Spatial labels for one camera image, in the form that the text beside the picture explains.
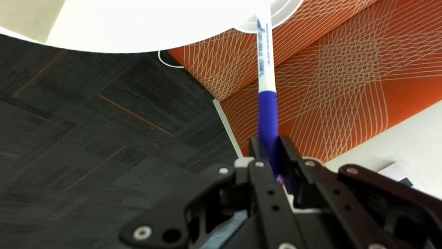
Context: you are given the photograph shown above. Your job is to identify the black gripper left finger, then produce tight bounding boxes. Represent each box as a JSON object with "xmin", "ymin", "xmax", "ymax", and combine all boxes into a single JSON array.
[{"xmin": 119, "ymin": 135, "xmax": 307, "ymax": 249}]

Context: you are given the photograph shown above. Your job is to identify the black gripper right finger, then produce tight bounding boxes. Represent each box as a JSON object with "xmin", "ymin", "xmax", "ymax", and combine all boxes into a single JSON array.
[{"xmin": 277, "ymin": 135, "xmax": 442, "ymax": 249}]

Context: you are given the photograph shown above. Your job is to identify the white pen with blue cap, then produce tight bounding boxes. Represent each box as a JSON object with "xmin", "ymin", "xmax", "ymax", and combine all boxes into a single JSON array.
[{"xmin": 255, "ymin": 12, "xmax": 284, "ymax": 181}]

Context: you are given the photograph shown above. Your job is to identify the brown cardboard piece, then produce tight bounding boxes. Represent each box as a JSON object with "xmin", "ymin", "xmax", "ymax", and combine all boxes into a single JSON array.
[{"xmin": 0, "ymin": 0, "xmax": 67, "ymax": 44}]

